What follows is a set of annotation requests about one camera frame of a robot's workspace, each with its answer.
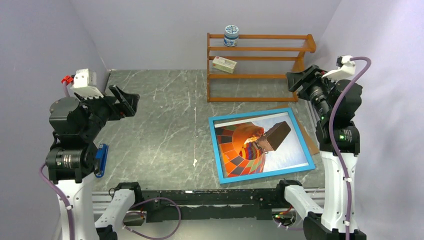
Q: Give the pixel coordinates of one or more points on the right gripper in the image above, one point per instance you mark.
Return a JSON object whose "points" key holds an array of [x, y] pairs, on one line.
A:
{"points": [[308, 78]]}

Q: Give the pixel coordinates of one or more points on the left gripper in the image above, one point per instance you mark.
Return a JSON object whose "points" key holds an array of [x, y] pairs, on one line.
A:
{"points": [[126, 106]]}

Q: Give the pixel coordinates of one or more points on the brown cardboard backing board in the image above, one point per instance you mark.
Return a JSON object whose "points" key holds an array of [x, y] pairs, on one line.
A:
{"points": [[303, 119]]}

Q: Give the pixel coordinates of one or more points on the hot air balloon photo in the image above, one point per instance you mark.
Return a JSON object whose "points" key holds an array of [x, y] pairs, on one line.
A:
{"points": [[261, 145]]}

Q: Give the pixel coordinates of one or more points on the blue wooden picture frame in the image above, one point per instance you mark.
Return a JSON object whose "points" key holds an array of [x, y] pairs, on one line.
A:
{"points": [[261, 145]]}

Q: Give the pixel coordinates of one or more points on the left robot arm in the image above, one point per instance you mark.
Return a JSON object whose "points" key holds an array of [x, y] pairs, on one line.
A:
{"points": [[72, 161]]}

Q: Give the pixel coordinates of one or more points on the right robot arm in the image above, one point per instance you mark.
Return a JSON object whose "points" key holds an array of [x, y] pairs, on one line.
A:
{"points": [[335, 102]]}

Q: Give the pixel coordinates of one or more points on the blue stapler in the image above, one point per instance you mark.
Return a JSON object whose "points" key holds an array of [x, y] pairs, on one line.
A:
{"points": [[101, 158]]}

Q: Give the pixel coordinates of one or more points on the orange wooden shelf rack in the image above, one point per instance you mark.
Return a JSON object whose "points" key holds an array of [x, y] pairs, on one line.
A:
{"points": [[258, 57]]}

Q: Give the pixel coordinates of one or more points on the small white green box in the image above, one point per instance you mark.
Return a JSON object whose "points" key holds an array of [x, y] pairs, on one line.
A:
{"points": [[224, 64]]}

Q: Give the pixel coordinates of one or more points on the blue white ceramic jar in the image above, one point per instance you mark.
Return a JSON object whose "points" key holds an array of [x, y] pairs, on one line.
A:
{"points": [[231, 35]]}

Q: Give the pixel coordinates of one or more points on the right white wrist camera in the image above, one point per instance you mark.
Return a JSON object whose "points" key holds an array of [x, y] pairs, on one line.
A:
{"points": [[345, 68]]}

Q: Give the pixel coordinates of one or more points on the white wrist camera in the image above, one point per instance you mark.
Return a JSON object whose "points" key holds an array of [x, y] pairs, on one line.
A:
{"points": [[345, 68], [83, 83]]}

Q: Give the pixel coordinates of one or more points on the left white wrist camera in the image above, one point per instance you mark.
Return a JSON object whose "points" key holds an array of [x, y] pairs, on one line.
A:
{"points": [[83, 83]]}

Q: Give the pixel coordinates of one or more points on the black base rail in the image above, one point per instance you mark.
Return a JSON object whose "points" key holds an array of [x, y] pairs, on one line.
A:
{"points": [[167, 205]]}

